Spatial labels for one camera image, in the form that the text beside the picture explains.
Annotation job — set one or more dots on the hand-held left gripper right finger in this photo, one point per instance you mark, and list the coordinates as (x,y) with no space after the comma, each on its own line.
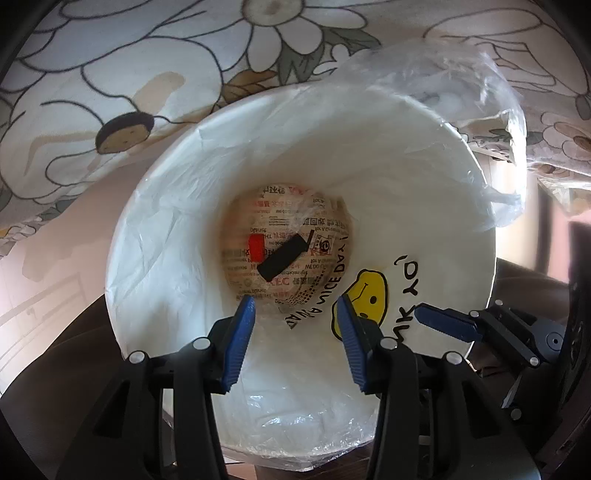
(353,341)

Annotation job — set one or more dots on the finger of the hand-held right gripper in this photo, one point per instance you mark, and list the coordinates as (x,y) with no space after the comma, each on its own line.
(443,321)

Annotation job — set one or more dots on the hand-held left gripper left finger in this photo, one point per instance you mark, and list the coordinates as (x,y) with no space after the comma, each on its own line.
(240,341)

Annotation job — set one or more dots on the white round trash bin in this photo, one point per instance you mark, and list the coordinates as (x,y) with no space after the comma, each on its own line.
(175,221)

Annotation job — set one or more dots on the white bin with plastic liner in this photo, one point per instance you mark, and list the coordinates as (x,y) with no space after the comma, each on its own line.
(415,184)

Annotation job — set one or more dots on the person's right leg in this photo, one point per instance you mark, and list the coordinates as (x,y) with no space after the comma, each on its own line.
(521,281)

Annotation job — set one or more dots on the person's leg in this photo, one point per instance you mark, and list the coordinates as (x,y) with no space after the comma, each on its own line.
(55,350)
(521,281)

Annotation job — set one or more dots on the small black flat object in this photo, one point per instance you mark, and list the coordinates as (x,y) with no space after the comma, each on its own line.
(284,258)

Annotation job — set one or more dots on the printed paper wrapper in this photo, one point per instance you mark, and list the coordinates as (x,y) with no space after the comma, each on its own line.
(277,212)

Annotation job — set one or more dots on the person's left leg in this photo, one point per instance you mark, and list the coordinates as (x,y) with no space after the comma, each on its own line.
(55,350)

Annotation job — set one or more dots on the floral bed sheet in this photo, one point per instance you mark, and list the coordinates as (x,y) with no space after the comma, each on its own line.
(138,55)

